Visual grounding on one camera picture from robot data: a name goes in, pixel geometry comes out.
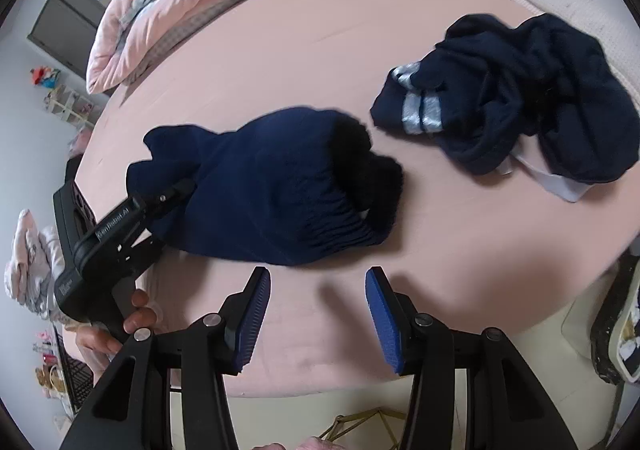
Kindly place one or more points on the pale clothes pile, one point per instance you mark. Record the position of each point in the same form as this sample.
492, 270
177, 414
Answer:
30, 260

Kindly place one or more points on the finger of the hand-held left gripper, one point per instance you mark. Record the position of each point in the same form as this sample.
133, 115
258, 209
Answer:
145, 210
142, 255

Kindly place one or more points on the gold metal frame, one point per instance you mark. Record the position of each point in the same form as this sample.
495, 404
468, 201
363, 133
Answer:
360, 430

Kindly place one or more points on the black white-rimmed object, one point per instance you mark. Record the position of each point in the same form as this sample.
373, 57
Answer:
615, 320

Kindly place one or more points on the pink bed sheet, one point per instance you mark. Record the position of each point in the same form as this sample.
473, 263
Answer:
300, 55

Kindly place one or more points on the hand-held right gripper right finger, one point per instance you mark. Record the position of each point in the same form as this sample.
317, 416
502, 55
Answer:
382, 325

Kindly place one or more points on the grey cabinet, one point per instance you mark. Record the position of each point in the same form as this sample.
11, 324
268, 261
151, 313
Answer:
65, 25

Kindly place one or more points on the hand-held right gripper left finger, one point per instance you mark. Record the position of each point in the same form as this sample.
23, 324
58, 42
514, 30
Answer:
252, 325

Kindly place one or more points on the navy shorts white waistband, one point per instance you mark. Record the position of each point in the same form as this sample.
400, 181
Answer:
550, 95

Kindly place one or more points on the person's left hand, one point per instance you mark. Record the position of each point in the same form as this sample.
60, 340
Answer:
100, 345

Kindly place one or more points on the toy shelf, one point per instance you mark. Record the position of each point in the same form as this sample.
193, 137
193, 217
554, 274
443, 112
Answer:
65, 105

